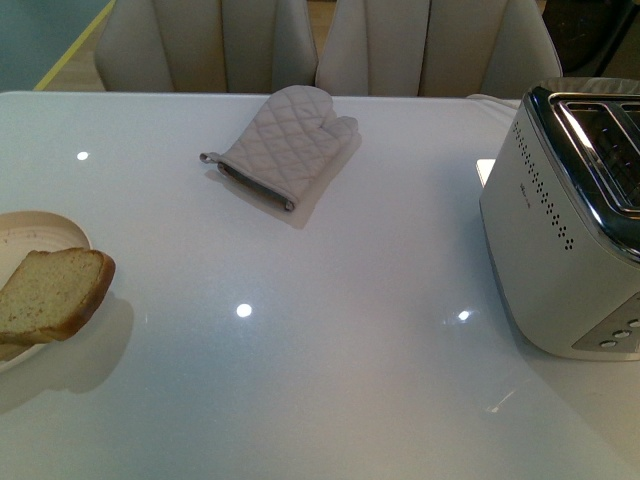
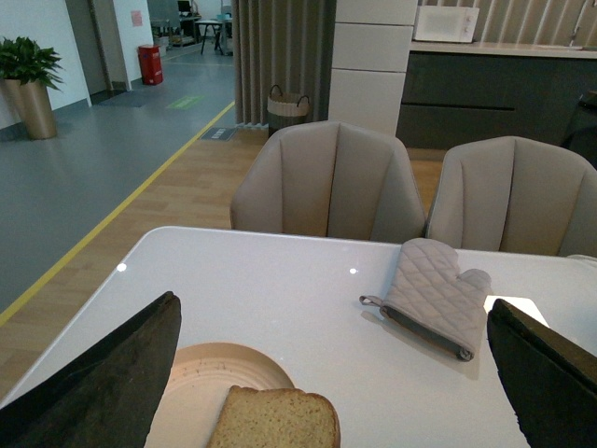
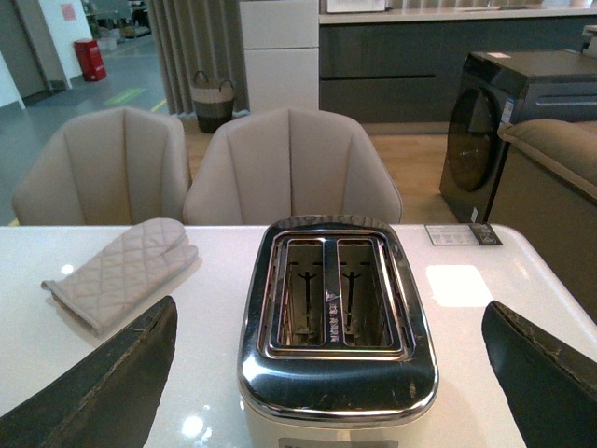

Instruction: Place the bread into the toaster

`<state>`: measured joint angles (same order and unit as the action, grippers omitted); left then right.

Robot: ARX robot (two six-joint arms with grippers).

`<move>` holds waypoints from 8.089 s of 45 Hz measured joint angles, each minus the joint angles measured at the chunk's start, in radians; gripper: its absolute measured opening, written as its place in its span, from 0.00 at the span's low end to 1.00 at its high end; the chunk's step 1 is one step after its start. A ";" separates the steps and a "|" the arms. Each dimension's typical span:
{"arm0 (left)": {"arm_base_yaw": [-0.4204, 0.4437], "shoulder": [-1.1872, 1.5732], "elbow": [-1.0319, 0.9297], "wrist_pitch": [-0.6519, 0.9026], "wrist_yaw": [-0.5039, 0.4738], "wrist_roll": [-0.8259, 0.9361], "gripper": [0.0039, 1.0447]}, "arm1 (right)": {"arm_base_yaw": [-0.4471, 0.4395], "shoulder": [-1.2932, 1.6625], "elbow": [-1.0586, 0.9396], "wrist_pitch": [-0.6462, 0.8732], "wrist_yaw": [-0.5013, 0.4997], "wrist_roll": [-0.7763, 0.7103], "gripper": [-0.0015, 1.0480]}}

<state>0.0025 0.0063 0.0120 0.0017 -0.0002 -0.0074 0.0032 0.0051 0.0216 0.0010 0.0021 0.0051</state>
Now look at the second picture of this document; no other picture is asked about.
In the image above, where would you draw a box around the grey quilted oven mitt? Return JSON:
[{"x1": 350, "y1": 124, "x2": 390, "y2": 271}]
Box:
[{"x1": 359, "y1": 238, "x2": 493, "y2": 361}]

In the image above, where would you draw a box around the dark kitchen counter cabinet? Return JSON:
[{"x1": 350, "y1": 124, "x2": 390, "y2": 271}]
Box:
[{"x1": 396, "y1": 50, "x2": 596, "y2": 149}]

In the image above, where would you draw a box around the grey curtain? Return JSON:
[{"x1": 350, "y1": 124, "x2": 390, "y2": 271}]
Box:
[{"x1": 231, "y1": 1, "x2": 337, "y2": 125}]

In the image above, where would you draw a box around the white microwave oven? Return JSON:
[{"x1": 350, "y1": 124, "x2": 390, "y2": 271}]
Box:
[{"x1": 412, "y1": 6, "x2": 479, "y2": 43}]

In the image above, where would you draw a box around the slice of toast bread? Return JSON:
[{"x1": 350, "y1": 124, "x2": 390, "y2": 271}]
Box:
[{"x1": 207, "y1": 385, "x2": 341, "y2": 447}]

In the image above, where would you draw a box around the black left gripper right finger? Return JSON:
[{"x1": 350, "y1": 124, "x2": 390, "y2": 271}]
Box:
[{"x1": 487, "y1": 299, "x2": 596, "y2": 447}]

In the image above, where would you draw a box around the background desk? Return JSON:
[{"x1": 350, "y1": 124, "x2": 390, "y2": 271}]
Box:
[{"x1": 195, "y1": 17, "x2": 233, "y2": 56}]

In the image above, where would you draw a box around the beige chair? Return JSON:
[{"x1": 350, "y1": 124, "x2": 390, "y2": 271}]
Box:
[
  {"x1": 426, "y1": 136, "x2": 596, "y2": 257},
  {"x1": 229, "y1": 121, "x2": 425, "y2": 244}
]

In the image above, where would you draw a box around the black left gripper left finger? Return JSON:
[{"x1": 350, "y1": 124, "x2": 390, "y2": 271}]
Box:
[{"x1": 1, "y1": 291, "x2": 181, "y2": 447}]

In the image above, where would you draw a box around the beige round plate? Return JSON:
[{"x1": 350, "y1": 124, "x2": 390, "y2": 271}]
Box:
[{"x1": 146, "y1": 343, "x2": 294, "y2": 447}]

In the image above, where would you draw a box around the woven basket with handles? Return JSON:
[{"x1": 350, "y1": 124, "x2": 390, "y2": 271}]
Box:
[{"x1": 267, "y1": 84, "x2": 310, "y2": 136}]

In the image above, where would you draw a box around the green potted plant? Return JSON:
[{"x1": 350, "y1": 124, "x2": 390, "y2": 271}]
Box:
[{"x1": 1, "y1": 36, "x2": 62, "y2": 91}]

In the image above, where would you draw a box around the red bin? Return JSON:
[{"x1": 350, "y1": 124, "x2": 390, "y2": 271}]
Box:
[{"x1": 137, "y1": 45, "x2": 163, "y2": 86}]

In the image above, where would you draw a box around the beige right chair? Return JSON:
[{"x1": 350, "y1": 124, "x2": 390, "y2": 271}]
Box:
[{"x1": 426, "y1": 136, "x2": 596, "y2": 257}]

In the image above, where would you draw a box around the gold plant pot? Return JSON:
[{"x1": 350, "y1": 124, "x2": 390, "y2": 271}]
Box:
[{"x1": 4, "y1": 79, "x2": 57, "y2": 140}]

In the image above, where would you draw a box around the beige left chair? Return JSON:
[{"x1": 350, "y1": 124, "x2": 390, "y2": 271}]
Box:
[{"x1": 229, "y1": 121, "x2": 425, "y2": 244}]

